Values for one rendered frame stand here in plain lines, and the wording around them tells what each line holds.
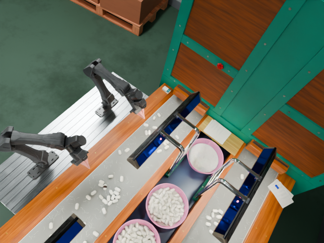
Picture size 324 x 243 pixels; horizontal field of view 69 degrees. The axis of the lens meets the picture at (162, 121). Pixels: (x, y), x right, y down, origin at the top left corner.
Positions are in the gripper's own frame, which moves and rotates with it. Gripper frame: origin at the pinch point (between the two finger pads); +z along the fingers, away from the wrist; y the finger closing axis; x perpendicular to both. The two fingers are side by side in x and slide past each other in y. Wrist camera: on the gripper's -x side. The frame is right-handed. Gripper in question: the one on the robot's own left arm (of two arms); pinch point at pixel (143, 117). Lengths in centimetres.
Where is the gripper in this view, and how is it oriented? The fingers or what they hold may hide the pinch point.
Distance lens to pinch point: 162.3
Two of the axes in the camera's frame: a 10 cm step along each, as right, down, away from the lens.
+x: -6.3, -0.1, 7.8
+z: 4.8, 7.8, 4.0
